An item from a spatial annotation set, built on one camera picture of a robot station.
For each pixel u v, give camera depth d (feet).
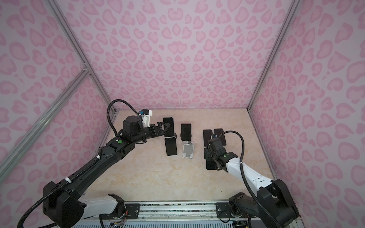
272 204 1.29
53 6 2.24
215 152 2.15
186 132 3.40
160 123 2.36
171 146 2.89
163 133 2.19
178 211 2.46
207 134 3.44
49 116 2.15
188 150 2.97
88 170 1.48
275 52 2.77
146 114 2.24
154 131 2.15
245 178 1.52
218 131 3.44
